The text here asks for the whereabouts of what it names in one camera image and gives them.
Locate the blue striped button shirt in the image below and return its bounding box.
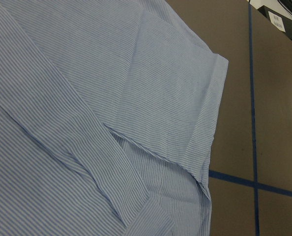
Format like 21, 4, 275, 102
0, 0, 228, 236

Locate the black box white label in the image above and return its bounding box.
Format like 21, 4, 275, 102
258, 5, 292, 40

